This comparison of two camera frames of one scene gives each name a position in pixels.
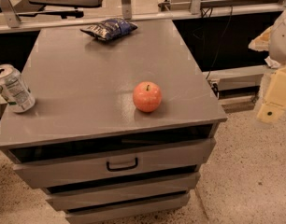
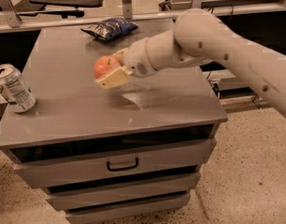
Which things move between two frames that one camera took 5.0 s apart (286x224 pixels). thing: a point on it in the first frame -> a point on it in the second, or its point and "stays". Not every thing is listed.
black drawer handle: (121, 168) stays
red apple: (147, 96) -> (105, 64)
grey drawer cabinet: (101, 159) stays
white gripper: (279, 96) -> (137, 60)
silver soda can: (10, 84) stays
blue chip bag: (111, 28) stays
